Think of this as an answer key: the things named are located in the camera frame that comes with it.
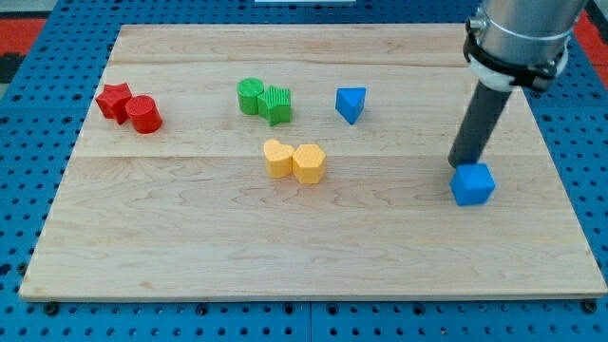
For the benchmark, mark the wooden board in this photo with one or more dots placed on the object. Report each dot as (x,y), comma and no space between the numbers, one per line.
(190,214)

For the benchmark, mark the green cylinder block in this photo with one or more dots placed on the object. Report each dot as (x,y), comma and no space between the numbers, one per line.
(247,91)

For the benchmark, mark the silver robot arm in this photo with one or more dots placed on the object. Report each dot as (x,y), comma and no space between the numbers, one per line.
(510,44)

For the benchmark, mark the yellow hexagon block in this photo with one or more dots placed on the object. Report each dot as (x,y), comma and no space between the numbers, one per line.
(309,163)

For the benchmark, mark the red star block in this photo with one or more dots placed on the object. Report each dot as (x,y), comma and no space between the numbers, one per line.
(112,101)

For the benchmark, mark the green star block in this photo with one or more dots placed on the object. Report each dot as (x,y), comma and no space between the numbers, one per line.
(274,105)

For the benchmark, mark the yellow heart block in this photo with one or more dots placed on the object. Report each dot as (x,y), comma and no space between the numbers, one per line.
(278,158)

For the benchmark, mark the red cylinder block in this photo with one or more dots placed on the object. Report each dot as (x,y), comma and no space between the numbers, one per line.
(143,113)

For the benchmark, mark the blue cube block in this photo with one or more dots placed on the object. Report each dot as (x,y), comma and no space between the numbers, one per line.
(472,184)

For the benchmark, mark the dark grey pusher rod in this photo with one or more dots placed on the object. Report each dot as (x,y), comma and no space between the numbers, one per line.
(483,113)

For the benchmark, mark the blue triangle block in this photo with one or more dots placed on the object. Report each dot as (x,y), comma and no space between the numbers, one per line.
(350,102)

